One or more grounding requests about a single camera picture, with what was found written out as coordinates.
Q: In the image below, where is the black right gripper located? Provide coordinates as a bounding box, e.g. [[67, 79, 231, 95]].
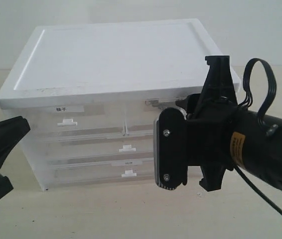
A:
[[180, 55, 238, 192]]

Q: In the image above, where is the key bunch with blue tag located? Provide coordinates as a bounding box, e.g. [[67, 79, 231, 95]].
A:
[[144, 100, 166, 111]]

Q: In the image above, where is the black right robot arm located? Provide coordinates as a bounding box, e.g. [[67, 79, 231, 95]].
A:
[[186, 55, 282, 191]]

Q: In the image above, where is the middle wide translucent drawer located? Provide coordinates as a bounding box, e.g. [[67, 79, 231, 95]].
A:
[[40, 135, 153, 161]]

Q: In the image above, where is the wide translucent drawer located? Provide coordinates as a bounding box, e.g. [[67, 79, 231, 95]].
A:
[[40, 135, 153, 161], [48, 158, 154, 185]]

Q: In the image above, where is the bottom wide translucent drawer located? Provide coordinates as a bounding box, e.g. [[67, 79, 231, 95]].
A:
[[48, 158, 154, 185]]

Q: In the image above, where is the white translucent drawer cabinet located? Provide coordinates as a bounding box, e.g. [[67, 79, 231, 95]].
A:
[[0, 19, 221, 190]]

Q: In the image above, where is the black ribbon cable loop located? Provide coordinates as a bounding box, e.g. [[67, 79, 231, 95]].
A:
[[239, 58, 278, 125]]

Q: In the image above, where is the black round cable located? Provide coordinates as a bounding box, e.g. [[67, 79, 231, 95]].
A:
[[234, 164, 282, 237]]

